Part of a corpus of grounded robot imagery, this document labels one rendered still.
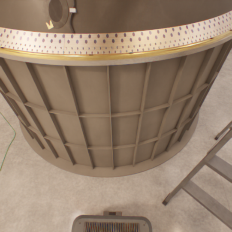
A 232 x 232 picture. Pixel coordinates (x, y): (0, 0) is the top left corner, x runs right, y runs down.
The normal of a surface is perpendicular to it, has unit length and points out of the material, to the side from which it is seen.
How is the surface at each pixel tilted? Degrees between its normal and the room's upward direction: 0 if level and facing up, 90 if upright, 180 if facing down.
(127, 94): 90
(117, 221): 0
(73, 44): 43
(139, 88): 90
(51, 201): 0
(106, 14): 62
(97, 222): 0
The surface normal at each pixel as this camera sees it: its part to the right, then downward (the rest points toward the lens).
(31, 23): -0.22, 0.34
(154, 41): 0.16, 0.01
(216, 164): -0.01, -0.66
